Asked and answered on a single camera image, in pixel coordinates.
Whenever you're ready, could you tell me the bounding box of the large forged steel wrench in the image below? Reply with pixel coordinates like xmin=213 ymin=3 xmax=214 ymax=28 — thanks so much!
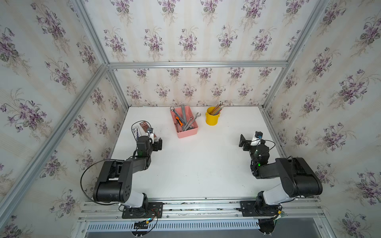
xmin=181 ymin=105 xmax=188 ymax=125

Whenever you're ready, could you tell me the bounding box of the yellow pencil cup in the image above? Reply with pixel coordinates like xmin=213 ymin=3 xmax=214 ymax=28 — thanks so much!
xmin=205 ymin=107 xmax=220 ymax=126

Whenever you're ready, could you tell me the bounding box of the bundle of pencils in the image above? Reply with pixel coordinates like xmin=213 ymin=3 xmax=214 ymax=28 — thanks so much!
xmin=209 ymin=101 xmax=224 ymax=116

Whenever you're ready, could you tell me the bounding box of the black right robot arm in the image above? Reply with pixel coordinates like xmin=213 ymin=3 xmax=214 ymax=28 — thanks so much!
xmin=239 ymin=131 xmax=323 ymax=213

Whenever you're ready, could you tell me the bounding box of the long chrome combination wrench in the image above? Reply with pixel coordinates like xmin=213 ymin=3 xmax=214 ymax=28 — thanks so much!
xmin=170 ymin=106 xmax=187 ymax=127

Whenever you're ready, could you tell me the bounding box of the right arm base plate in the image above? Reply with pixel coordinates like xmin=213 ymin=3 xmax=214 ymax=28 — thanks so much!
xmin=240 ymin=200 xmax=282 ymax=217

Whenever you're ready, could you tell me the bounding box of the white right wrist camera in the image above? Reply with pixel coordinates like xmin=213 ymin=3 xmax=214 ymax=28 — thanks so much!
xmin=251 ymin=131 xmax=263 ymax=146

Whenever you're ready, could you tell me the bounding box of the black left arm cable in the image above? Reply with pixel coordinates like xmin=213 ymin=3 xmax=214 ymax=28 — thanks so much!
xmin=80 ymin=159 xmax=120 ymax=206

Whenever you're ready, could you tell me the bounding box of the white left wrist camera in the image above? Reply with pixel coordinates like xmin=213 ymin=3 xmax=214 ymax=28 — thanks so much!
xmin=146 ymin=128 xmax=156 ymax=143

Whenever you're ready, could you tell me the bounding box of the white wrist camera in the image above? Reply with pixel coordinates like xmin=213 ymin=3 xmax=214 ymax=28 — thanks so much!
xmin=251 ymin=131 xmax=263 ymax=146
xmin=146 ymin=128 xmax=156 ymax=143

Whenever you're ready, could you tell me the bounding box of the chrome end wrench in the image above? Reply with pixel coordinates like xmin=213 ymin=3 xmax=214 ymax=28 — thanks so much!
xmin=183 ymin=113 xmax=201 ymax=131

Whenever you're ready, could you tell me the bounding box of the aluminium mounting rail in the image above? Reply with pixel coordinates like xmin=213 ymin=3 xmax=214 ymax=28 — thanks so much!
xmin=78 ymin=197 xmax=325 ymax=222

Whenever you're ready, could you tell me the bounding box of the pink plastic storage box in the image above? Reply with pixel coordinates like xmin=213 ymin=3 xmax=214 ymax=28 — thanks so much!
xmin=170 ymin=106 xmax=201 ymax=138

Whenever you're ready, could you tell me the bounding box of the orange handled adjustable wrench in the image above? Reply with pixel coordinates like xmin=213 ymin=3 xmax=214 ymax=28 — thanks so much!
xmin=175 ymin=116 xmax=184 ymax=133

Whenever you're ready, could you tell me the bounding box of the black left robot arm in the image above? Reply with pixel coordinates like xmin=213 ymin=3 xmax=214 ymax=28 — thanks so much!
xmin=93 ymin=136 xmax=162 ymax=210

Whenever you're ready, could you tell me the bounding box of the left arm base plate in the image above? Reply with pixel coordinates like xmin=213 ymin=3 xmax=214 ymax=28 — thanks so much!
xmin=122 ymin=202 xmax=164 ymax=219

